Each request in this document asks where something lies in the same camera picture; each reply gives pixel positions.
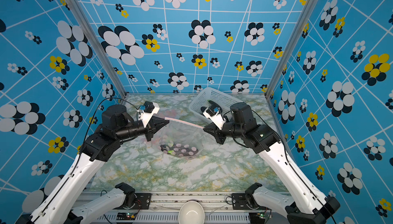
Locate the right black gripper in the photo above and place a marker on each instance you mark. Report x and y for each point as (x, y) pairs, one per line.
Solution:
(217, 133)

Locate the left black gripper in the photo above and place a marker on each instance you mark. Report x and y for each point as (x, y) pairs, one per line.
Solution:
(152, 126)

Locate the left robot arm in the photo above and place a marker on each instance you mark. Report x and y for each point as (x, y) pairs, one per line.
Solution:
(117, 127)

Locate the eggplant in basket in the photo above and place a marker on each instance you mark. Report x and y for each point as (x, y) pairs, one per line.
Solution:
(212, 104)

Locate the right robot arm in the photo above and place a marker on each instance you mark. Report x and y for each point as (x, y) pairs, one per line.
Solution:
(282, 162)

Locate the white plastic basket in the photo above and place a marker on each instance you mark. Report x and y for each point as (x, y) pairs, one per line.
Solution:
(206, 97)

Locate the dark purple eggplant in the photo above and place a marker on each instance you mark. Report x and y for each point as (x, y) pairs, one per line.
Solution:
(179, 150)

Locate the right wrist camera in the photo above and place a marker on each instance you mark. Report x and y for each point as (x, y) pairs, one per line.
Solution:
(213, 113)

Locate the clear pink-dotted zip bag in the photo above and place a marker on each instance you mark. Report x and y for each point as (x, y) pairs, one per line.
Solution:
(178, 131)

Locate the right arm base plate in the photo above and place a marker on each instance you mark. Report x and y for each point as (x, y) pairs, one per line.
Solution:
(241, 201)

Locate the white bowl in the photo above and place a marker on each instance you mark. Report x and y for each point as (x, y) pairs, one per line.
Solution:
(191, 212)

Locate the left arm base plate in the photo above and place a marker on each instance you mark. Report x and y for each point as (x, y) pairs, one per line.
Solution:
(139, 201)

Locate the aluminium front rail frame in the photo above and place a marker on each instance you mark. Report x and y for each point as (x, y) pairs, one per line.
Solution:
(164, 208)

